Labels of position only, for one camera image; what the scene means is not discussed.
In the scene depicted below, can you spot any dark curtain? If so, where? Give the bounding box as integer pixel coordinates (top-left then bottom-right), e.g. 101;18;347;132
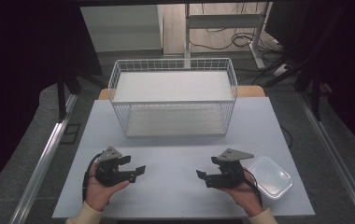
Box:
0;0;104;202
265;0;355;162

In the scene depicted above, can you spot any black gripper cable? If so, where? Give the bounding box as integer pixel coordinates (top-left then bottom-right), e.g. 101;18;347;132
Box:
243;168;263;207
81;152;104;203

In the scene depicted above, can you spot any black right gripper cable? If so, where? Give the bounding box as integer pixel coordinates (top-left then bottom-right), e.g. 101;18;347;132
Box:
243;168;263;207

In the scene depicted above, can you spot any black metal stand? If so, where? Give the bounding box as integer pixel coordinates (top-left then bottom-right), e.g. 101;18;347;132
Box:
55;72;84;123

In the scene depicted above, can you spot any black floor cable bundle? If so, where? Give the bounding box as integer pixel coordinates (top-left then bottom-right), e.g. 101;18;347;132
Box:
188;28;281;53

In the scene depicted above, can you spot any white wire shelf rack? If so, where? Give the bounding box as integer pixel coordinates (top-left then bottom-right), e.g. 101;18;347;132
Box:
107;57;239;138

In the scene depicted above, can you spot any wooden table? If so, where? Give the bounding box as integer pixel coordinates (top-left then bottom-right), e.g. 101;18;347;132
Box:
98;85;266;101

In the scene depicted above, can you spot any person's left hand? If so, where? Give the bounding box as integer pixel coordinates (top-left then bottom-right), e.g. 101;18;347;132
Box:
85;161;131;213

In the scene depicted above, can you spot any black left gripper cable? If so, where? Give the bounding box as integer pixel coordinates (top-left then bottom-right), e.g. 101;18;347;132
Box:
81;152;104;203

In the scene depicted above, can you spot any white desk frame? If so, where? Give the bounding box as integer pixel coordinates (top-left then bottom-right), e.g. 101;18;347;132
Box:
183;2;274;70

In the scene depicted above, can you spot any black floor plate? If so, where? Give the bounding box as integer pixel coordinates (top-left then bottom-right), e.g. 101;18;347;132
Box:
60;122;82;146

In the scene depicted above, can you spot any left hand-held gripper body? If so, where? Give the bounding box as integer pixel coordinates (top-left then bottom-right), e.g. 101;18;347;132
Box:
94;146;136;188

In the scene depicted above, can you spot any white power strip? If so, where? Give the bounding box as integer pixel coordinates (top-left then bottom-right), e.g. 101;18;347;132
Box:
272;63;292;77

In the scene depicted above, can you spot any person's right hand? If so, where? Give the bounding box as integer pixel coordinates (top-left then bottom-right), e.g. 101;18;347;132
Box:
220;169;264;217

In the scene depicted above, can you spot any aluminium rail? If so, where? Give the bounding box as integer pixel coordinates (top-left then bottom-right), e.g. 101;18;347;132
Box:
8;93;79;224
296;92;355;224

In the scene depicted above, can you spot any clear plastic container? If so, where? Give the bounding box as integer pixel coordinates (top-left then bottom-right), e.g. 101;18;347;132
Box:
248;156;294;201

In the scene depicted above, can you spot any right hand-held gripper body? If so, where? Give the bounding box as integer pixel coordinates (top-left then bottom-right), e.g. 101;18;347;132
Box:
205;147;255;189

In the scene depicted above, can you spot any thin black cable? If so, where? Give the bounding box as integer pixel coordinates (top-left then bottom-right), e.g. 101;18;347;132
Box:
279;125;294;149

